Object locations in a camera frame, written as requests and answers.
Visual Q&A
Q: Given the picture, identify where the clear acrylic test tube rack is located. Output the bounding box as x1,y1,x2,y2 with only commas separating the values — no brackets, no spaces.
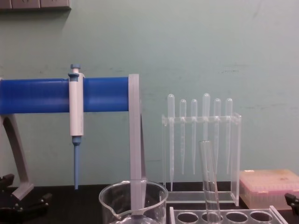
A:
169,205,289,224

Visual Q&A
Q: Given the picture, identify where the pink pipette tip box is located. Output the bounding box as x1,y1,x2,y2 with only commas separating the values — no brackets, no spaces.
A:
238,169,299,209

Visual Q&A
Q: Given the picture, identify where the clear acrylic dropper rack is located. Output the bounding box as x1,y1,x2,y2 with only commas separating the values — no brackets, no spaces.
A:
161,112,242,207

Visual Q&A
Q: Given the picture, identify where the clear glass beaker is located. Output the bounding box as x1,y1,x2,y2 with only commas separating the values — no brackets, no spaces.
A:
99,179,169,224

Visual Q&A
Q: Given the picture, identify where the clear glass test tube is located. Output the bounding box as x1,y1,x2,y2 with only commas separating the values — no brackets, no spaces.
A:
198,140,221,224

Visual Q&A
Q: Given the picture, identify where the blue and grey pipette stand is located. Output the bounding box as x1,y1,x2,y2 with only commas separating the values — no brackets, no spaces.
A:
0,73,148,217

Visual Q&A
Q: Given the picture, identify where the white and blue micropipette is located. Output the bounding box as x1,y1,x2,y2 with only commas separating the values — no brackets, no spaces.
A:
68,64,86,190

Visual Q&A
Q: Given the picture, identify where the long clear plastic transfer pipette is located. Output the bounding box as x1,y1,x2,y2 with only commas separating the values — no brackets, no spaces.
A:
202,92,210,176
167,93,176,192

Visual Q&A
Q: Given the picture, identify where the grey wall socket panel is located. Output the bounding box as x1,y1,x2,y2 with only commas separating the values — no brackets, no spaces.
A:
0,0,72,11

